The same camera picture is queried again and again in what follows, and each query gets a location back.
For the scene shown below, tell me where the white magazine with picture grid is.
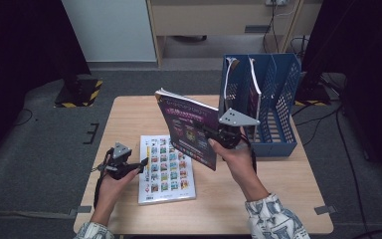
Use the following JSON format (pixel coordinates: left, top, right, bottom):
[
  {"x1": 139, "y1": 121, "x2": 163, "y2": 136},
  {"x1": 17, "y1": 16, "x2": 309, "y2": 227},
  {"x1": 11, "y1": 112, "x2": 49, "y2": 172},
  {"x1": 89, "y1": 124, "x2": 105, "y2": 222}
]
[{"x1": 137, "y1": 133, "x2": 197, "y2": 206}]

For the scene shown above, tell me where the hand-held gripper cable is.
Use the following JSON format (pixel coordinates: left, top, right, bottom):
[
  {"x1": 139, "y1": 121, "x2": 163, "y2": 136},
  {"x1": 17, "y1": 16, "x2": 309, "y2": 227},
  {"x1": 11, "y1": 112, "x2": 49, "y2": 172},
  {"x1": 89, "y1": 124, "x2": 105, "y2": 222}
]
[
  {"x1": 241, "y1": 132, "x2": 259, "y2": 174},
  {"x1": 93, "y1": 148, "x2": 114, "y2": 210}
]

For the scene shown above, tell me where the black hanging cable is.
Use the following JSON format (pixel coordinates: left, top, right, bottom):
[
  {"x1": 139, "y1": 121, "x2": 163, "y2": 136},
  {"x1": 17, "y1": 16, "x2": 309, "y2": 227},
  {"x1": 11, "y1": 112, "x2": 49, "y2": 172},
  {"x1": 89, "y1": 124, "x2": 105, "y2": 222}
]
[{"x1": 262, "y1": 3, "x2": 282, "y2": 54}]

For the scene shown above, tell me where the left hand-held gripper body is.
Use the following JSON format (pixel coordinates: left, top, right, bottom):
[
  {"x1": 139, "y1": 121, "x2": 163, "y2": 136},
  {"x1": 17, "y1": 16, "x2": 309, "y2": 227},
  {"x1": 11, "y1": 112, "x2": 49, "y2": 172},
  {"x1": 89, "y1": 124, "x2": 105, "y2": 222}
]
[{"x1": 100, "y1": 142, "x2": 137, "y2": 181}]

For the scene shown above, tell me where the black magazine with red print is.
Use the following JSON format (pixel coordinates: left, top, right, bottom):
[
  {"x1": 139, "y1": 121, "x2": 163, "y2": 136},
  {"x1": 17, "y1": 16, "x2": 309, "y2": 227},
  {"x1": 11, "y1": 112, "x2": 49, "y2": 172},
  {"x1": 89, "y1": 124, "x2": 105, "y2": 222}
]
[{"x1": 223, "y1": 57, "x2": 239, "y2": 114}]

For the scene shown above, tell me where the black striped stand base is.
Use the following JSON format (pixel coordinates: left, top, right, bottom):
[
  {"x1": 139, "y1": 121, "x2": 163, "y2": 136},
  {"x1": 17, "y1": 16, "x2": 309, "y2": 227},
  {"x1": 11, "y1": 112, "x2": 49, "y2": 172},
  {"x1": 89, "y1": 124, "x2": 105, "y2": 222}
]
[
  {"x1": 53, "y1": 74, "x2": 103, "y2": 109},
  {"x1": 293, "y1": 71, "x2": 333, "y2": 108}
]

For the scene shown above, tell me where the long black floor cable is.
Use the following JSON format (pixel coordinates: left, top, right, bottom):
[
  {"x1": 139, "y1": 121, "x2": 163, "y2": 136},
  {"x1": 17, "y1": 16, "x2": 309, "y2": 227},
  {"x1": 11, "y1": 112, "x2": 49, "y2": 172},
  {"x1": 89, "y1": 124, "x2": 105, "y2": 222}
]
[{"x1": 335, "y1": 108, "x2": 371, "y2": 235}]

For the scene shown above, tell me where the person's left hand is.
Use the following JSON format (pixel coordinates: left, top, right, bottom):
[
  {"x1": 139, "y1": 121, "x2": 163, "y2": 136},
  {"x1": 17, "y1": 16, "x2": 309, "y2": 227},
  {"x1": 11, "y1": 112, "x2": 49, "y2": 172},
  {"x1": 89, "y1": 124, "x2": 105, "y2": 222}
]
[{"x1": 93, "y1": 167, "x2": 140, "y2": 220}]

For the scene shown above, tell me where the right hand-held gripper cable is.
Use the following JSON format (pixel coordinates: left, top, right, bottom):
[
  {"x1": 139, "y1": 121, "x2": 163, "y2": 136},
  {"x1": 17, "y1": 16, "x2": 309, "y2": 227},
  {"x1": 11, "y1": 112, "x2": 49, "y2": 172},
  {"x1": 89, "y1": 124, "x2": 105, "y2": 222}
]
[{"x1": 241, "y1": 132, "x2": 259, "y2": 174}]

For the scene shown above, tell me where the blue plastic file rack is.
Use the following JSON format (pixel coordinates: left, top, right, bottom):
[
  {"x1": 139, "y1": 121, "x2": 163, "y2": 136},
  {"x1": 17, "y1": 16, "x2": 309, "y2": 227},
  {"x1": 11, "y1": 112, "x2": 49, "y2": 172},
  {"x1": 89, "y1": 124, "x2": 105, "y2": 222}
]
[{"x1": 218, "y1": 53, "x2": 302, "y2": 158}]

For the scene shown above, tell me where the white partition panel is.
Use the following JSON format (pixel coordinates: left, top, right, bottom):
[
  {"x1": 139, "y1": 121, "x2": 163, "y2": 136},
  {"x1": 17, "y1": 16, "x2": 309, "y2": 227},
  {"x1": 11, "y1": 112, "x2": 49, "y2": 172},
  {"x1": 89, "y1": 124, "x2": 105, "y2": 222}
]
[{"x1": 61, "y1": 0, "x2": 157, "y2": 64}]

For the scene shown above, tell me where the black curtain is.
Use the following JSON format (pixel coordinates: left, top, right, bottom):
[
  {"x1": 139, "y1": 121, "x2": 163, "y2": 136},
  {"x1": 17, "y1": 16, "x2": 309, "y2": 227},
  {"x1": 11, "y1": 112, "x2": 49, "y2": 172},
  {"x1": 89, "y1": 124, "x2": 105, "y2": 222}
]
[
  {"x1": 0, "y1": 0, "x2": 93, "y2": 167},
  {"x1": 301, "y1": 0, "x2": 382, "y2": 190}
]

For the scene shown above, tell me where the left hand-held gripper cable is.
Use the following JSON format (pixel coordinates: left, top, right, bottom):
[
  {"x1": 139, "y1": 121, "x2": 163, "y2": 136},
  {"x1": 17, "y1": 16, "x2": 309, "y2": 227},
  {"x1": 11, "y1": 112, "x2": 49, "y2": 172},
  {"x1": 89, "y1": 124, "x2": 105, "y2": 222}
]
[{"x1": 93, "y1": 148, "x2": 114, "y2": 210}]

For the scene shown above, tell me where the grey tape strip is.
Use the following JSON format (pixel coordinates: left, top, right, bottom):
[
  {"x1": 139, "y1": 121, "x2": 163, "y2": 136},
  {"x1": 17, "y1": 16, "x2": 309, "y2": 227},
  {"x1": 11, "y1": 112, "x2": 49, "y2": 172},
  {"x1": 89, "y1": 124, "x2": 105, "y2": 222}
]
[
  {"x1": 313, "y1": 204, "x2": 338, "y2": 216},
  {"x1": 69, "y1": 205, "x2": 93, "y2": 217}
]

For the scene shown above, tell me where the person's right hand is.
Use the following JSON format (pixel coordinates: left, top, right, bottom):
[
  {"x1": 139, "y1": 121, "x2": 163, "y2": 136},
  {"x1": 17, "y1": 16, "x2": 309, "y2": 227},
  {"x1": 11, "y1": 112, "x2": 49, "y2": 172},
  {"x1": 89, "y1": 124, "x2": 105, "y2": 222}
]
[{"x1": 208, "y1": 127, "x2": 270, "y2": 202}]

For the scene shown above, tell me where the thin black floor cable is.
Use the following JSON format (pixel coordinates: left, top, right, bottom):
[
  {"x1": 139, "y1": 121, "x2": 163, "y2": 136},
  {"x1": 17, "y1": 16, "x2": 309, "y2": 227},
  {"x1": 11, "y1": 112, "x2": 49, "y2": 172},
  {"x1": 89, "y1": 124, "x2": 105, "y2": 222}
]
[{"x1": 12, "y1": 108, "x2": 34, "y2": 127}]

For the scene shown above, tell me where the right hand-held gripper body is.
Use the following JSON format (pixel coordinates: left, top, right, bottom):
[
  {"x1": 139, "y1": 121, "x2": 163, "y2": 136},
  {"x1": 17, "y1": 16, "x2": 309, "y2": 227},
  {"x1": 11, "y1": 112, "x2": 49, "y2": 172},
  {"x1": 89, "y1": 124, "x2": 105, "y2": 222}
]
[{"x1": 208, "y1": 108, "x2": 262, "y2": 150}]

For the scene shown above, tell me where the beige wooden desk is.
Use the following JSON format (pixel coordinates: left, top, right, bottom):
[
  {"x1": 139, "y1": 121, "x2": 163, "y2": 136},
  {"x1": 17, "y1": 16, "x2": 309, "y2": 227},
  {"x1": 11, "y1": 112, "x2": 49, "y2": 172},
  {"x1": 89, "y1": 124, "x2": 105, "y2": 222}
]
[{"x1": 145, "y1": 0, "x2": 324, "y2": 69}]

